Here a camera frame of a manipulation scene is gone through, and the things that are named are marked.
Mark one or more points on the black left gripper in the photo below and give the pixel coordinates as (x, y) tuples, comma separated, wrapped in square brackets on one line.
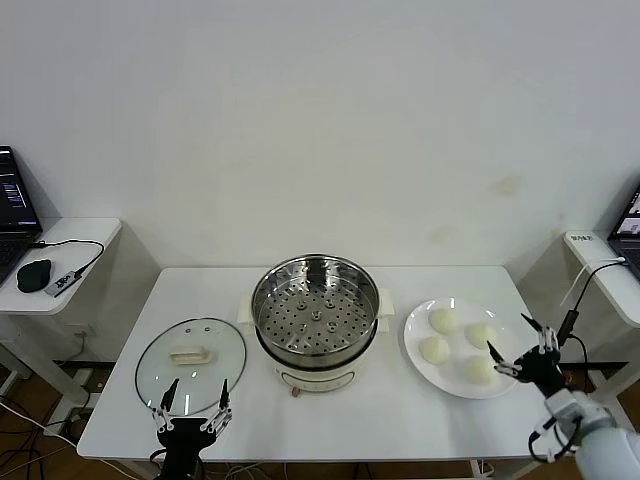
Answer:
[(187, 435)]

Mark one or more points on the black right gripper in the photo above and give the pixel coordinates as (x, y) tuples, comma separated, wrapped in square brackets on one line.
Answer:
[(537, 370)]

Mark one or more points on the white steamed baozi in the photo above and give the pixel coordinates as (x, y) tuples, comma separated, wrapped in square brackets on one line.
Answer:
[(480, 336), (434, 349), (445, 320), (477, 372)]

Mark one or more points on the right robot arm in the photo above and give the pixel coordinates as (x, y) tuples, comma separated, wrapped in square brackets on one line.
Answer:
[(600, 440)]

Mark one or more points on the stainless steel steamer basket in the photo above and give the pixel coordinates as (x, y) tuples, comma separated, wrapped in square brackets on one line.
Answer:
[(320, 325)]

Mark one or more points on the white side table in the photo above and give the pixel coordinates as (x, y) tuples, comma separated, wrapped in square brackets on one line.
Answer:
[(75, 230), (615, 290)]

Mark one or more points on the white round plate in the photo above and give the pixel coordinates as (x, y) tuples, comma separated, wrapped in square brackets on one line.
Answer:
[(415, 340)]

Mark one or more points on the white table leg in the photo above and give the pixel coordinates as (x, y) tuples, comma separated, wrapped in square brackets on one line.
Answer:
[(480, 471)]

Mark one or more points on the white label sticker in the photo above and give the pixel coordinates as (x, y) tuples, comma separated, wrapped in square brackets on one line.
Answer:
[(582, 238)]

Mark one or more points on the cream electric cooker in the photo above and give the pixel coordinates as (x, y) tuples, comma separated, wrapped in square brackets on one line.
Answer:
[(320, 375)]

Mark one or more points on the open dark laptop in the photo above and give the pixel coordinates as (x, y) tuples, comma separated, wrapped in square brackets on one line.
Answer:
[(12, 200), (627, 240)]

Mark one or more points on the grey usb device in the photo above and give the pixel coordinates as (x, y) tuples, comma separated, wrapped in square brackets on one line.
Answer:
[(62, 283)]

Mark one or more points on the black computer mouse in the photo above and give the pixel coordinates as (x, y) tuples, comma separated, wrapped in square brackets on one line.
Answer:
[(34, 276)]

